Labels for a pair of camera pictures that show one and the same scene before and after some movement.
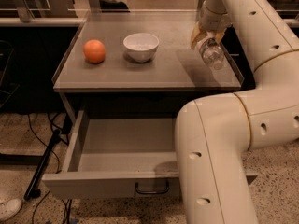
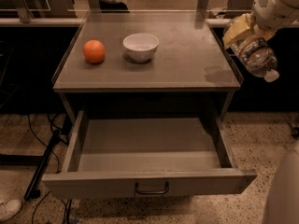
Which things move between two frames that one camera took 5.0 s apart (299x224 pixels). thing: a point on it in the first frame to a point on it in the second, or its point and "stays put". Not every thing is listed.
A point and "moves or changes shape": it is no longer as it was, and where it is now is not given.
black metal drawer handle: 143,191 stays put
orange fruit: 94,50 stays put
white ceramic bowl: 141,47 stays put
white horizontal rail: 284,21 stays put
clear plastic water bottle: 212,53 moves or changes shape
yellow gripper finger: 219,35 to 267,35
